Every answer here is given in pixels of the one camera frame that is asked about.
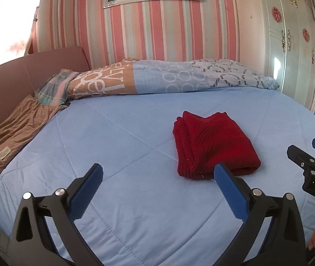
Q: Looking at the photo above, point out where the red knit sweater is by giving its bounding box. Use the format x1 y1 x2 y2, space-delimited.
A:
173 111 261 180

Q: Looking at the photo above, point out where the brown folded garment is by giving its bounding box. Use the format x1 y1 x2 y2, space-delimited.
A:
0 95 69 173

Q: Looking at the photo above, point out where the white decorated wardrobe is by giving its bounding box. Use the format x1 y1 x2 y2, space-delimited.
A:
262 0 315 110

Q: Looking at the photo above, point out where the light blue quilted bedspread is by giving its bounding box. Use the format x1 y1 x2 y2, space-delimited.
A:
0 87 315 265

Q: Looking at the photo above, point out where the mauve upholstered headboard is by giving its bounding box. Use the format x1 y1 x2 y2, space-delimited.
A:
0 46 90 123

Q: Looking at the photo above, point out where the blue and brown patterned duvet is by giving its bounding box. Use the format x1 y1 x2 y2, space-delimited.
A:
67 59 279 100

